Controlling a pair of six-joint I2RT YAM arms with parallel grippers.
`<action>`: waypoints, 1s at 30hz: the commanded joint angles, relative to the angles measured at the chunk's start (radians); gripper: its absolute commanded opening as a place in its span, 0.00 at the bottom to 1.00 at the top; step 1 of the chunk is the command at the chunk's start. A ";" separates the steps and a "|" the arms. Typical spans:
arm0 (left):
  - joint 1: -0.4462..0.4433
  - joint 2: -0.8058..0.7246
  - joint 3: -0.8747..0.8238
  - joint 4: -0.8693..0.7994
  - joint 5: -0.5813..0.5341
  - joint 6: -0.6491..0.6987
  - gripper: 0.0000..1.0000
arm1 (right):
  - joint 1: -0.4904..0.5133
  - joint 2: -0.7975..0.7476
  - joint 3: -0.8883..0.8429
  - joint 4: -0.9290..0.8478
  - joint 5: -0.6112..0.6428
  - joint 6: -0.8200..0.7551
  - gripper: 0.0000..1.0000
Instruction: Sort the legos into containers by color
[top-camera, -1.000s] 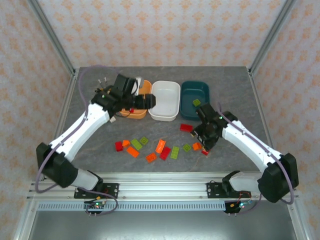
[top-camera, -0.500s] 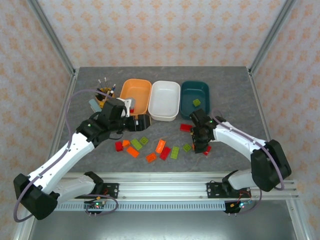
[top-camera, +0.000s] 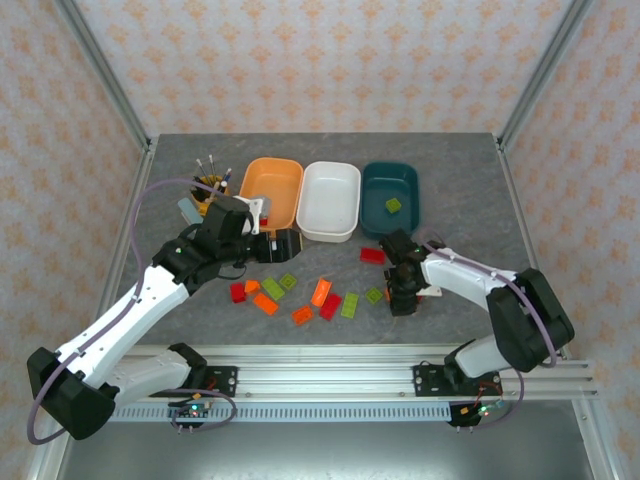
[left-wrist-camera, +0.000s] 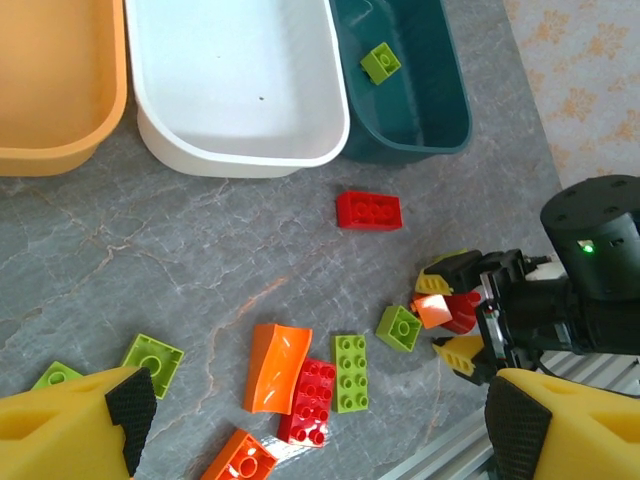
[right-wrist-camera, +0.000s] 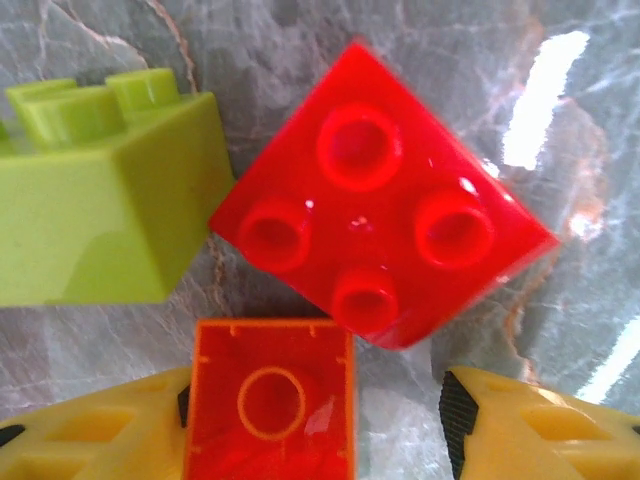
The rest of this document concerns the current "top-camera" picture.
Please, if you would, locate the yellow pen cup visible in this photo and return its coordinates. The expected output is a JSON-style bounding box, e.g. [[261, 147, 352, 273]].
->
[[192, 173, 232, 217]]

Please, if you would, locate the white slotted cable duct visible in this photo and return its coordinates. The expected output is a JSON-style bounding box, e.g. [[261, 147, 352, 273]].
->
[[112, 404, 454, 423]]

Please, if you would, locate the white plastic container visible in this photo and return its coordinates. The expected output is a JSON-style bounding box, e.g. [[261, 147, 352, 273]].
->
[[296, 160, 362, 245]]

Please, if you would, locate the left base cable loop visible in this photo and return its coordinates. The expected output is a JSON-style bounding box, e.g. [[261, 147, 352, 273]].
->
[[169, 388, 237, 432]]

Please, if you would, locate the orange curved lego piece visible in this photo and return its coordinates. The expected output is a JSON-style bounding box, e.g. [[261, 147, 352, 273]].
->
[[310, 277, 333, 307]]

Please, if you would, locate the left controller circuit board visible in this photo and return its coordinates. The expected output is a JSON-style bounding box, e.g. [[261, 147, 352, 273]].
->
[[169, 392, 214, 420]]

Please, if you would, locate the aluminium table side rail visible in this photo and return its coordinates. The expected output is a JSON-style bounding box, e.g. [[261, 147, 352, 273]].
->
[[27, 139, 157, 480], [494, 133, 619, 480]]

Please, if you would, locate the right controller circuit board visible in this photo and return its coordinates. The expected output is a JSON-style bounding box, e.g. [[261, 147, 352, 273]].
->
[[459, 382, 506, 419]]

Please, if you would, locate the right base cable loop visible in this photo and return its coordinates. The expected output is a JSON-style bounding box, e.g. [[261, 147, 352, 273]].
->
[[457, 367, 526, 431]]

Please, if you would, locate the orange plastic container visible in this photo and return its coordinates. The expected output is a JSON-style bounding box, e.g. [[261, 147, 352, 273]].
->
[[238, 156, 305, 234]]

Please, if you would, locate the left black mount plate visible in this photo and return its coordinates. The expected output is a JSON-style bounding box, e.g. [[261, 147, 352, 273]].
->
[[148, 365, 239, 399]]

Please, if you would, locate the grey eraser block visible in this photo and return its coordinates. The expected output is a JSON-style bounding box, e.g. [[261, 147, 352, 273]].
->
[[177, 197, 206, 227]]

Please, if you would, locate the orange long lego brick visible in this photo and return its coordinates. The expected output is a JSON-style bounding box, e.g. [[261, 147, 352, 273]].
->
[[252, 293, 280, 316]]

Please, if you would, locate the black mount plate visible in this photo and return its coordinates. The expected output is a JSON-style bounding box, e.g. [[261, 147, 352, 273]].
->
[[412, 364, 503, 399], [148, 365, 239, 399]]

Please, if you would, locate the aluminium frame post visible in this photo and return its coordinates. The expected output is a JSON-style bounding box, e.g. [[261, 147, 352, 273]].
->
[[498, 0, 597, 147], [53, 0, 152, 151]]

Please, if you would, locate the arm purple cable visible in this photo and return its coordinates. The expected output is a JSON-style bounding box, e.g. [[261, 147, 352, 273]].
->
[[418, 227, 562, 369], [27, 178, 229, 445]]

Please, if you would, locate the right black mount plate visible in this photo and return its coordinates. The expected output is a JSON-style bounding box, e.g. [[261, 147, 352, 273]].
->
[[412, 364, 503, 399]]

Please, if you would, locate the controller circuit board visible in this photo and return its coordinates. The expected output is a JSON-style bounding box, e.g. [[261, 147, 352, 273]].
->
[[169, 392, 214, 420], [459, 382, 506, 419]]

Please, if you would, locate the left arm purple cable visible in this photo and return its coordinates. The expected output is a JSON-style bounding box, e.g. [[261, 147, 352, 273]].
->
[[27, 178, 229, 445]]

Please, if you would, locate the teal plastic container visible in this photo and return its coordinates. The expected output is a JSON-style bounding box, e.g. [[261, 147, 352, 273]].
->
[[359, 161, 421, 240]]

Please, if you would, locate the grey metal panel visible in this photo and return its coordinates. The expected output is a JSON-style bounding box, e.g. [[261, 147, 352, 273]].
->
[[54, 419, 596, 480]]

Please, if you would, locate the base cable loop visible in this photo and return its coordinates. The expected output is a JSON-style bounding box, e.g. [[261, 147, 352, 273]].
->
[[169, 388, 237, 432], [457, 367, 526, 431]]

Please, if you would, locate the aluminium mounting rail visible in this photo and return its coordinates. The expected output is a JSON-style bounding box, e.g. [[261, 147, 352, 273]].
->
[[53, 343, 600, 401]]

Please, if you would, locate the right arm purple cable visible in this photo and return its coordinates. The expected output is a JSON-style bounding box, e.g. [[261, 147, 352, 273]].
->
[[418, 227, 562, 369]]

